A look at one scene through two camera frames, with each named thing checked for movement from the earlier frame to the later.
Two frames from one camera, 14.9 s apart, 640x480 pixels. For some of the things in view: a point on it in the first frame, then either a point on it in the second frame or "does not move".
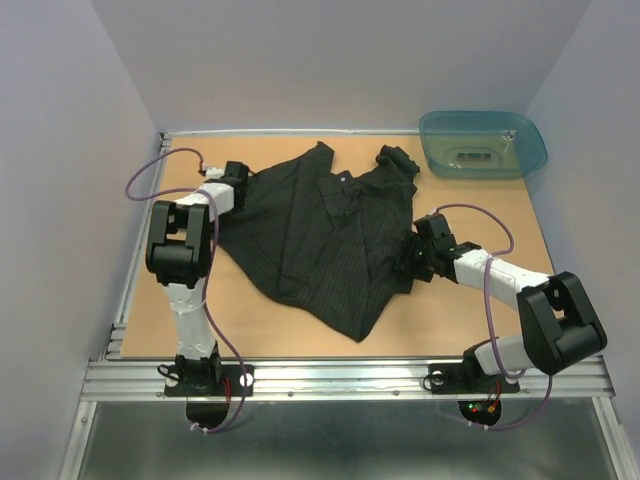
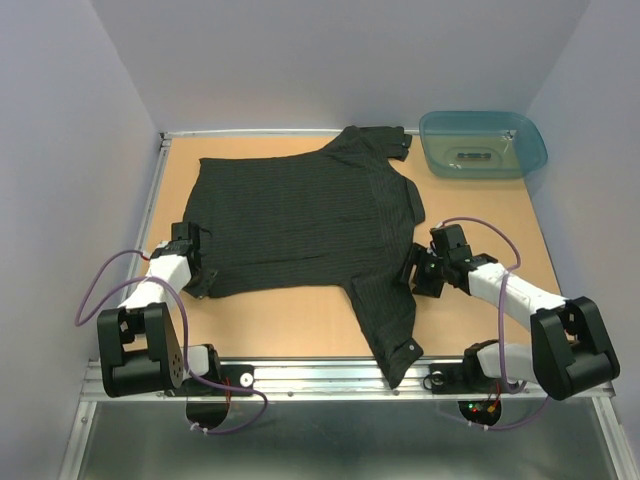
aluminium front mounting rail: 338,380 does not move
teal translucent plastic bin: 481,145 does not move
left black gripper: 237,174 -> 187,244
